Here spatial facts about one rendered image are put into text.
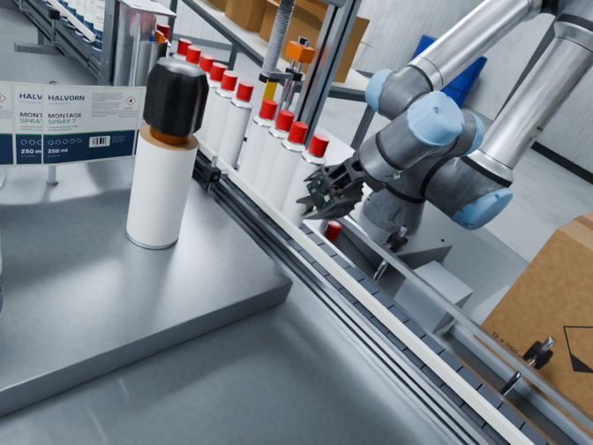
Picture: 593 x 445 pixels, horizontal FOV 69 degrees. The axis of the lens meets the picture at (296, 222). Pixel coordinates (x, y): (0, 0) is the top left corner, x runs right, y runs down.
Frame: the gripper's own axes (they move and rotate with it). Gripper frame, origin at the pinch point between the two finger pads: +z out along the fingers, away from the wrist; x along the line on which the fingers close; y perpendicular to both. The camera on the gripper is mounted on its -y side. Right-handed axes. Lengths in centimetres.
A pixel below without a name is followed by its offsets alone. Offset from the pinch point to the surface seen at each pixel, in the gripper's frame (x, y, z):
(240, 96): -30.0, 1.6, 3.1
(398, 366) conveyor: 31.9, 5.7, -9.6
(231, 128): -25.8, 2.3, 9.1
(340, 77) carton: -98, -147, 70
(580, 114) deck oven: -72, -642, 66
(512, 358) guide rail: 36.6, -2.7, -23.8
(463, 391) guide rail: 37.6, 4.7, -18.4
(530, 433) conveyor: 48, -2, -21
